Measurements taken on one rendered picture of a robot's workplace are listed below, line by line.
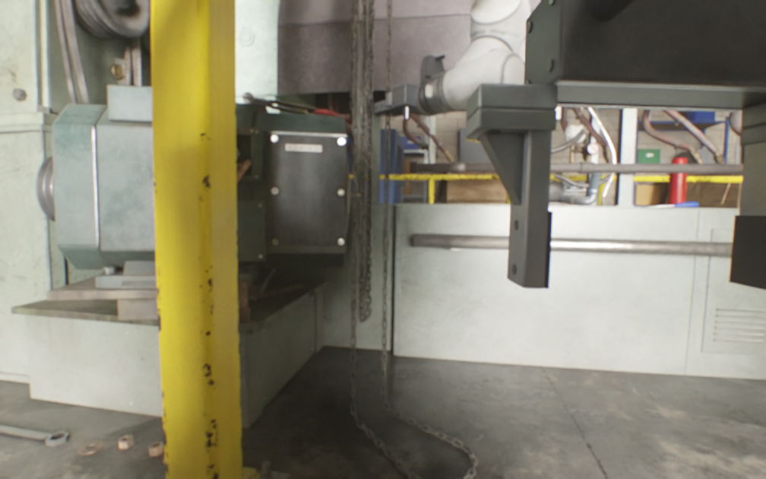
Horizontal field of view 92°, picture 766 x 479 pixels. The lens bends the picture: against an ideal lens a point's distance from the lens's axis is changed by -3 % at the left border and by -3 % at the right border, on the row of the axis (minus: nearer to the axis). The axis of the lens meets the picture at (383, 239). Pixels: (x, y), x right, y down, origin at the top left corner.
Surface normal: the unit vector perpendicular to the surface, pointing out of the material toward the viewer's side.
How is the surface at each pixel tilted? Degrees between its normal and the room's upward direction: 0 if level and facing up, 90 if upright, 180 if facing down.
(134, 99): 90
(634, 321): 90
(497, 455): 0
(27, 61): 90
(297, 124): 45
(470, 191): 74
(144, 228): 90
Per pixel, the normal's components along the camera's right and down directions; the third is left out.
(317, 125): 0.14, -0.65
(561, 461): 0.01, -1.00
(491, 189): -0.20, -0.20
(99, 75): 0.99, 0.03
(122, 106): 0.18, 0.08
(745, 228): -1.00, -0.02
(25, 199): -0.16, 0.07
